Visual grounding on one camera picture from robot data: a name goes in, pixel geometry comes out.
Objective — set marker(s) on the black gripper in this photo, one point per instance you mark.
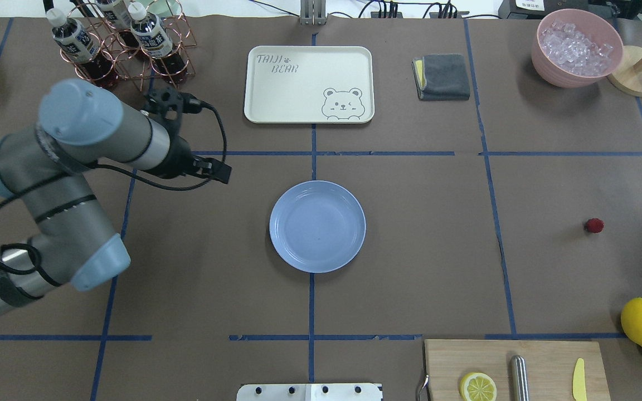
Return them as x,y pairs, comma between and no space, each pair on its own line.
179,161

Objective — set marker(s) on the blue round plate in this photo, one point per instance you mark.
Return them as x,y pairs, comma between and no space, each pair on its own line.
317,226

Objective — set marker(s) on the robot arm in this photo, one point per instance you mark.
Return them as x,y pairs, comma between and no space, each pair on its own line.
81,127

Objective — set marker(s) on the red strawberry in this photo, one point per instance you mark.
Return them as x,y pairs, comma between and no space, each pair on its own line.
594,225

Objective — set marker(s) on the cream bear tray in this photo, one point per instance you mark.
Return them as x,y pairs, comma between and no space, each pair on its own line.
309,85

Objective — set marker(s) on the tea bottle right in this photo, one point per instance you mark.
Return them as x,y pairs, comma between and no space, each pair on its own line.
151,34

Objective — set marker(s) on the tea bottle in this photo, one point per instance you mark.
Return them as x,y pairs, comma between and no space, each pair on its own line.
80,48
117,16
151,34

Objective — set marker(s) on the tea bottle middle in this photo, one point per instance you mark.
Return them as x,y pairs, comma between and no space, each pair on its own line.
117,16

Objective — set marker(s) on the tea bottle left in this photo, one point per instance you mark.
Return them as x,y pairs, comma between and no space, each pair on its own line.
80,48

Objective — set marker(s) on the grey folded cloth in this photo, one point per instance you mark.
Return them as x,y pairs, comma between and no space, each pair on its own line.
441,77

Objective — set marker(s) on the half lemon slice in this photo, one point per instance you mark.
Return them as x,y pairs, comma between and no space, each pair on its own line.
477,386

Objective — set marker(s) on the steel cylinder rod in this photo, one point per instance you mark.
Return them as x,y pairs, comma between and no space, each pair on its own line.
519,375

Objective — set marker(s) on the pink bowl of ice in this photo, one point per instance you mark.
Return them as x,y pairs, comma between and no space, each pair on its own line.
574,48

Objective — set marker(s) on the wooden cutting board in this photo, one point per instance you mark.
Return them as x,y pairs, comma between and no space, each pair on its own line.
550,366

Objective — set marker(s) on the yellow plastic knife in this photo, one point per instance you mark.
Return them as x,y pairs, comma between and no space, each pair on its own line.
579,391

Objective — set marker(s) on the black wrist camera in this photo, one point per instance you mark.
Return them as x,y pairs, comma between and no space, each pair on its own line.
166,106

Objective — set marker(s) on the copper wire bottle rack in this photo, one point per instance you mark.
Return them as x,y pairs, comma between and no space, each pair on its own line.
129,67

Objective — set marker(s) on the aluminium frame post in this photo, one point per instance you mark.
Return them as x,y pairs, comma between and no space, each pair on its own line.
313,12

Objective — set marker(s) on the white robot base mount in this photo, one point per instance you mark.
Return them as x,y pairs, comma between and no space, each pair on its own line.
311,391

